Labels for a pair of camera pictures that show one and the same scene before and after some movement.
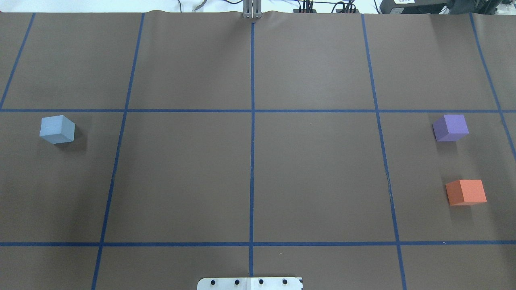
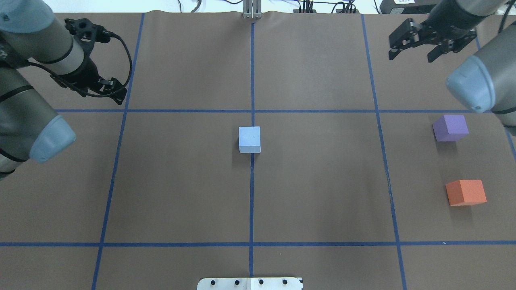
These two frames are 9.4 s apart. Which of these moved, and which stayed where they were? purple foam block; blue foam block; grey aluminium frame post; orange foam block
Moved: blue foam block
Stayed: grey aluminium frame post; purple foam block; orange foam block
